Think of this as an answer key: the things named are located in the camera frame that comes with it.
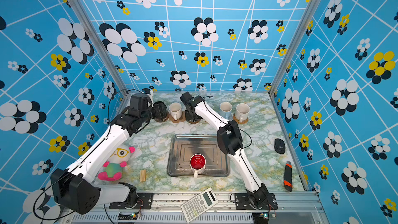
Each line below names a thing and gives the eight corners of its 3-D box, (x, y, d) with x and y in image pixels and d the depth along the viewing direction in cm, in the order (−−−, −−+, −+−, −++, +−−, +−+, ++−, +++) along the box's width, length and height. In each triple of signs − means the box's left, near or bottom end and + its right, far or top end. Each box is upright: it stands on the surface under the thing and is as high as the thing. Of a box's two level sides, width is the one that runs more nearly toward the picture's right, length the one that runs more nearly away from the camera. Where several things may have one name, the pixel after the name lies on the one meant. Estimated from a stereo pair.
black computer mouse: (274, 151, 92) (276, 149, 89) (274, 139, 97) (276, 137, 95) (283, 154, 91) (285, 152, 88) (283, 142, 96) (285, 139, 94)
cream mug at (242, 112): (235, 124, 104) (238, 115, 95) (233, 112, 110) (236, 102, 102) (248, 124, 104) (251, 115, 95) (245, 112, 110) (248, 102, 102)
